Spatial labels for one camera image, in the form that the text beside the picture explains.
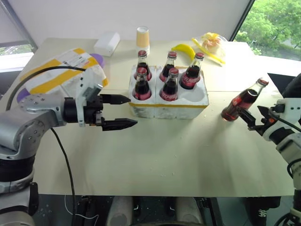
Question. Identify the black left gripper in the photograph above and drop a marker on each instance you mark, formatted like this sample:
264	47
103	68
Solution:
90	113

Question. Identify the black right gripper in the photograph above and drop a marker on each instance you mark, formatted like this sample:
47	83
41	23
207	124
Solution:
263	128

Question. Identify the cola glass bottle red cap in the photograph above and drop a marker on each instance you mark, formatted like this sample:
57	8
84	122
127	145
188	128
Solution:
142	89
169	64
237	103
142	61
190	78
169	90

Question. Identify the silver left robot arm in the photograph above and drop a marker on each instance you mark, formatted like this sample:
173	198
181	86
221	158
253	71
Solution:
18	127

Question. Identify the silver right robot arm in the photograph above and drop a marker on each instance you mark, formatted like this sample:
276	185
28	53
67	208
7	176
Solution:
289	147

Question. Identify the white foam crate yellow tape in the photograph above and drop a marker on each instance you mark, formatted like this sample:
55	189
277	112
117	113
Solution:
178	108

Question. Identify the small white plastic box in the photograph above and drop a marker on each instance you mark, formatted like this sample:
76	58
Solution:
107	43

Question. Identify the white box with yellow tape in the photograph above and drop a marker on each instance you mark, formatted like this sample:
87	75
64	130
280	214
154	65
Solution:
58	68

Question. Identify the black angular object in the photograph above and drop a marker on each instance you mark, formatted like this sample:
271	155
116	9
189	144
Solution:
290	84

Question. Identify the purple round plate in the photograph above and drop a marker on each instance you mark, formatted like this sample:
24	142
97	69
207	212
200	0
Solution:
100	60

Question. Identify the stacked paper cups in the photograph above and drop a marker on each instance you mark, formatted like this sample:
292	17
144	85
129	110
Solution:
143	38

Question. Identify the plastic bag with fruit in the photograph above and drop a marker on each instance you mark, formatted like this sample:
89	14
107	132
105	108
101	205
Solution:
209	53

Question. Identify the clear bag with orange fruit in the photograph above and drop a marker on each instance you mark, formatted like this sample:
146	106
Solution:
212	44

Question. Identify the yellow banana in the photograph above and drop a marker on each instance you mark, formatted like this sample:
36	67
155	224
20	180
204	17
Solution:
185	49

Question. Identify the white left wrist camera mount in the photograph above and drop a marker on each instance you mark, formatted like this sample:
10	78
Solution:
88	80

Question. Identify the dark window frame bar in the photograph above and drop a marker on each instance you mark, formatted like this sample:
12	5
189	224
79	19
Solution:
243	17

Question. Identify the grey window frame bar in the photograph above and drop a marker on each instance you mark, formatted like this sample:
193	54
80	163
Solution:
16	21

